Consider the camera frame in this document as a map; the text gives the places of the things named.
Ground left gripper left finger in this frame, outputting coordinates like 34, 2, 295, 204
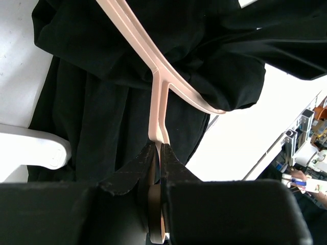
99, 142, 156, 195

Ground white clothes rack frame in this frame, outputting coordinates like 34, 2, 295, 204
1, 124, 72, 183

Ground black trousers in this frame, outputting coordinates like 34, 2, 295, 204
28, 1, 326, 182

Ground pink plastic hanger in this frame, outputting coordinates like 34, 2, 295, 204
98, 1, 224, 244

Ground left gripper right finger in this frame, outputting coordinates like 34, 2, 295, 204
160, 144, 201, 185

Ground blurred person hand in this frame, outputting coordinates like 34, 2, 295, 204
282, 169, 309, 190

